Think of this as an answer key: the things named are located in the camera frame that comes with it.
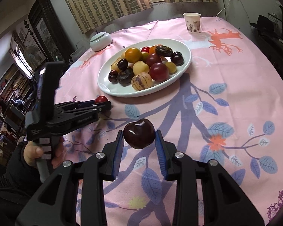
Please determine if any dark red cherry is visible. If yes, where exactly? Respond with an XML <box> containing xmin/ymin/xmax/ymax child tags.
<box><xmin>123</xmin><ymin>118</ymin><xmax>155</xmax><ymax>150</ymax></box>

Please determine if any person's left hand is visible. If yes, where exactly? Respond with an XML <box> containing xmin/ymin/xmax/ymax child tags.
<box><xmin>23</xmin><ymin>136</ymin><xmax>65</xmax><ymax>168</ymax></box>

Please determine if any speckled tan melon fruit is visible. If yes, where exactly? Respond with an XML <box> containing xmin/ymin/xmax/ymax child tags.
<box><xmin>131</xmin><ymin>73</ymin><xmax>153</xmax><ymax>91</ymax></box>

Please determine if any dark cherry left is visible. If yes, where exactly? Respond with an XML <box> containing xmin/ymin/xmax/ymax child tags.
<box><xmin>108</xmin><ymin>69</ymin><xmax>118</xmax><ymax>84</ymax></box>

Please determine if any tan spotted round fruit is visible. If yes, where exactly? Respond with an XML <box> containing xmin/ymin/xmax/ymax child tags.
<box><xmin>110</xmin><ymin>59</ymin><xmax>122</xmax><ymax>73</ymax></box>

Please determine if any white oval plate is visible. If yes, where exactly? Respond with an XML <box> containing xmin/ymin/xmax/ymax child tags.
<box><xmin>97</xmin><ymin>39</ymin><xmax>192</xmax><ymax>97</ymax></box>

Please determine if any yellow loquat fruit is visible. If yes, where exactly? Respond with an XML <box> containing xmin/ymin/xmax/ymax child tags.
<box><xmin>132</xmin><ymin>61</ymin><xmax>150</xmax><ymax>75</ymax></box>

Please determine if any large dark red plum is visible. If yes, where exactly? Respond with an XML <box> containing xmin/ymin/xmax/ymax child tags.
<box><xmin>149</xmin><ymin>62</ymin><xmax>169</xmax><ymax>82</ymax></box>

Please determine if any dark framed picture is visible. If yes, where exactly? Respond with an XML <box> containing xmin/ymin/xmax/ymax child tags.
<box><xmin>28</xmin><ymin>0</ymin><xmax>73</xmax><ymax>62</ymax></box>

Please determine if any orange persimmon tomato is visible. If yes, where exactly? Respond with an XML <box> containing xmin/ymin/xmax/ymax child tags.
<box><xmin>125</xmin><ymin>47</ymin><xmax>142</xmax><ymax>63</ymax></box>

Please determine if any dark red plum centre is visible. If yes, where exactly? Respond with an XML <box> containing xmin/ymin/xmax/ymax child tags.
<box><xmin>146</xmin><ymin>53</ymin><xmax>162</xmax><ymax>67</ymax></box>

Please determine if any small yellow-green grape fruit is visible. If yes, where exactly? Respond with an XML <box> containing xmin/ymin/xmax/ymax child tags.
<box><xmin>165</xmin><ymin>62</ymin><xmax>177</xmax><ymax>74</ymax></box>

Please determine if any pink printed tablecloth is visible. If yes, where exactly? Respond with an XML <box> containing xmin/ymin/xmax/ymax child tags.
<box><xmin>55</xmin><ymin>17</ymin><xmax>283</xmax><ymax>223</ymax></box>

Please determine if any small red cherry tomato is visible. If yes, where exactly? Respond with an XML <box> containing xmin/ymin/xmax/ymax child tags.
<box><xmin>141</xmin><ymin>47</ymin><xmax>150</xmax><ymax>53</ymax></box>

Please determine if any orange mandarin right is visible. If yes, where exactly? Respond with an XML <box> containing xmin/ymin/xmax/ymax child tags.
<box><xmin>149</xmin><ymin>45</ymin><xmax>157</xmax><ymax>55</ymax></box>

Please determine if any white lidded ceramic jar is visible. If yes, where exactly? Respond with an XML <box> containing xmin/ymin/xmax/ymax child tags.
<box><xmin>89</xmin><ymin>31</ymin><xmax>112</xmax><ymax>52</ymax></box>

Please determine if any dark brown water chestnut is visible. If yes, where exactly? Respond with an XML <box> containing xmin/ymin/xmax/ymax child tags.
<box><xmin>155</xmin><ymin>45</ymin><xmax>173</xmax><ymax>57</ymax></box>

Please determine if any left checkered curtain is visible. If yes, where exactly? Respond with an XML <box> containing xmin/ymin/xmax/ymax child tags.
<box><xmin>65</xmin><ymin>0</ymin><xmax>152</xmax><ymax>33</ymax></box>

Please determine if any printed paper cup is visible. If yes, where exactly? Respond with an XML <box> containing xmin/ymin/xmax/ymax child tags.
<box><xmin>183</xmin><ymin>12</ymin><xmax>201</xmax><ymax>33</ymax></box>

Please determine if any white power cable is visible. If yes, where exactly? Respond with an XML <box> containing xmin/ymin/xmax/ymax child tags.
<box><xmin>215</xmin><ymin>0</ymin><xmax>232</xmax><ymax>20</ymax></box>

